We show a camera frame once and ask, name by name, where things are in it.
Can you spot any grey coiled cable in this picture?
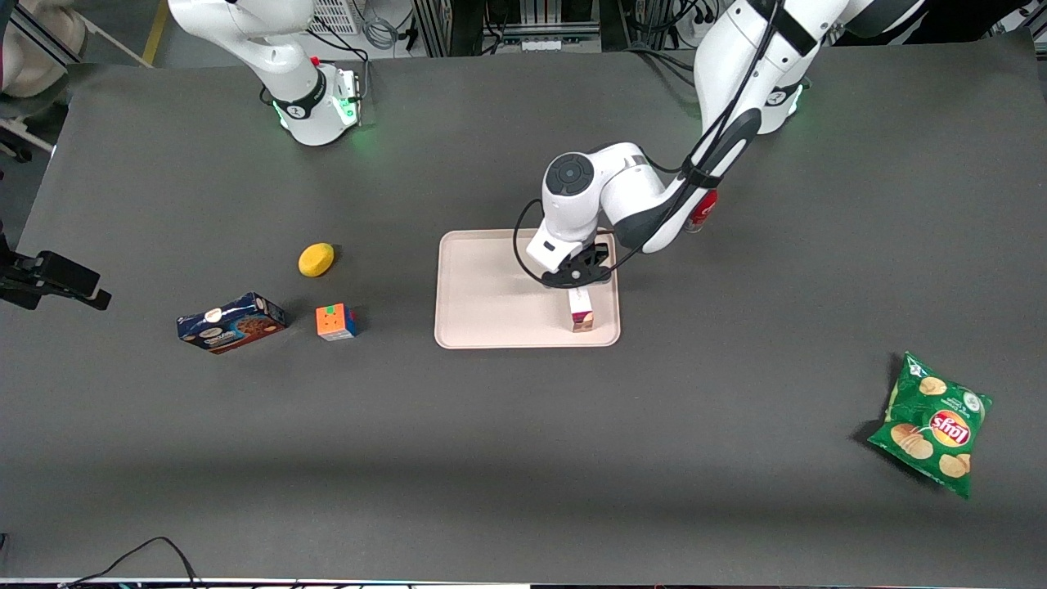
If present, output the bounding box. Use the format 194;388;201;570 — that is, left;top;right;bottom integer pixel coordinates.
362;8;402;50

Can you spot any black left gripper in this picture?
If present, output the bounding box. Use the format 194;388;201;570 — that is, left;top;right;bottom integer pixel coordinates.
540;242;616;290

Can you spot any beige plastic tray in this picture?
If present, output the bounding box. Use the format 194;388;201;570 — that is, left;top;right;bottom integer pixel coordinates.
434;229;622;349

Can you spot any blue cookie box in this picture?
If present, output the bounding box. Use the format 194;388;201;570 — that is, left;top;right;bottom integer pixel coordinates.
177;292;288;354

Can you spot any black cable at table edge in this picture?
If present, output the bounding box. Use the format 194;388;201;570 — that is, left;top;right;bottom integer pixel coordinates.
59;536;201;589

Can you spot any white perforated basket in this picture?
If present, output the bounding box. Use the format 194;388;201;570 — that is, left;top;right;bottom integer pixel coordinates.
309;0;362;35

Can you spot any aluminium frame rack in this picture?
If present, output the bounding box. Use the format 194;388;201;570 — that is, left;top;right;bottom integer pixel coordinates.
413;0;602;58

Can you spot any green chips bag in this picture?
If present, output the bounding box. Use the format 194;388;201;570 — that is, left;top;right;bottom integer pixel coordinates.
867;352;994;500

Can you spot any red cola bottle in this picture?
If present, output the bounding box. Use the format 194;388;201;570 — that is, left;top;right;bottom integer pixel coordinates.
687;188;720;235

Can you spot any black device on mount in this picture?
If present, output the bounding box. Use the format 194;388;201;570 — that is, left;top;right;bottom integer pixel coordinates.
0;250;112;312

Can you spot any red cookie box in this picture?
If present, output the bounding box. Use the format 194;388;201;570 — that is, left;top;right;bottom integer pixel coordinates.
568;286;596;334

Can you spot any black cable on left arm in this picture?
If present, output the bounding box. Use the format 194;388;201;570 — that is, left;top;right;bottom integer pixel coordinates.
513;0;786;289

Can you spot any yellow lemon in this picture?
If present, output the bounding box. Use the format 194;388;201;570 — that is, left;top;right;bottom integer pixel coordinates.
298;242;335;278

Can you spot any orange rubik's cube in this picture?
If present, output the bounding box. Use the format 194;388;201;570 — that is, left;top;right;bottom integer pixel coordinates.
316;303;359;342

